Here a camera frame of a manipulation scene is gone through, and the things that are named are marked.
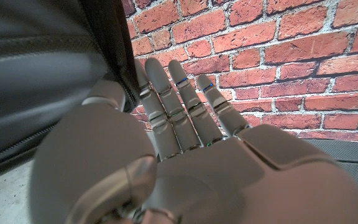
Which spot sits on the printed brick backdrop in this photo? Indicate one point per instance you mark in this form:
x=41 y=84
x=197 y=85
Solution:
x=275 y=62

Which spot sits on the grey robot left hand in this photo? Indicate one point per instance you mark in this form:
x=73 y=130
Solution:
x=197 y=180

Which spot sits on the black backpack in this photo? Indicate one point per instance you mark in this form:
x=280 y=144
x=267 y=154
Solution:
x=36 y=77

